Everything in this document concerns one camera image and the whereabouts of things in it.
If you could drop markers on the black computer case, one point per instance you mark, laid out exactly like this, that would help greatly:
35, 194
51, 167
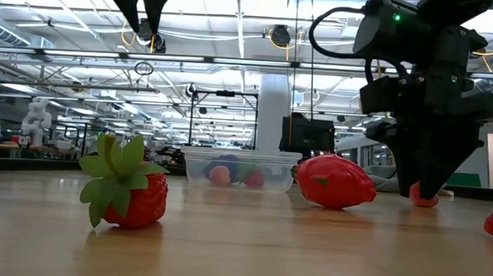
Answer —
310, 135

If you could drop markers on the blue toy grape bunch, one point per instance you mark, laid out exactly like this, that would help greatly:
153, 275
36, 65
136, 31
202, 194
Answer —
226, 161

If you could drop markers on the black rig frame stand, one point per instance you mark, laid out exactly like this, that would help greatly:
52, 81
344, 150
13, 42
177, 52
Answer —
191, 118

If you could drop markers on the pink toy peach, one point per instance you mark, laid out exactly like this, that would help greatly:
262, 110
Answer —
220, 176
425, 201

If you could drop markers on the white round column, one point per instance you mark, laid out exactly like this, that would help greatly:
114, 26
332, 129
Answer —
273, 114

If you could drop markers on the clear plastic tupperware container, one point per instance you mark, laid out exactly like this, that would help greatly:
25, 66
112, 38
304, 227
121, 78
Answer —
278, 169

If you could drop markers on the large red toy tomato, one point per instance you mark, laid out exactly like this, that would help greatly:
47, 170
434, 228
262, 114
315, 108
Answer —
337, 185

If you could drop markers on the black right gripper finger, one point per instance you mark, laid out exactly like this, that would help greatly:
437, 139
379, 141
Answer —
408, 163
444, 161

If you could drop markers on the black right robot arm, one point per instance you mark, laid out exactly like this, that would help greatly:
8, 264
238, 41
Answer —
404, 32

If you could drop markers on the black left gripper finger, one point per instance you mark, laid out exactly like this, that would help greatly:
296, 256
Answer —
128, 5
156, 6

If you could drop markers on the green box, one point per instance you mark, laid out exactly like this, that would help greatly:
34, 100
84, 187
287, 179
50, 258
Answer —
464, 180

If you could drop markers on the red strawberry with large leaves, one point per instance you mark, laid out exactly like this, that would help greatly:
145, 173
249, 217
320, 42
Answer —
141, 204

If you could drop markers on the white robot figure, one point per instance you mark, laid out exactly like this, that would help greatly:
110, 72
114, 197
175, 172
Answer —
36, 120

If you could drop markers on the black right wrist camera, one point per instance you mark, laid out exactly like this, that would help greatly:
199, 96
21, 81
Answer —
380, 94

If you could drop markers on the grey crumpled cloth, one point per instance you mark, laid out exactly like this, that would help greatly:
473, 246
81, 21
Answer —
377, 176

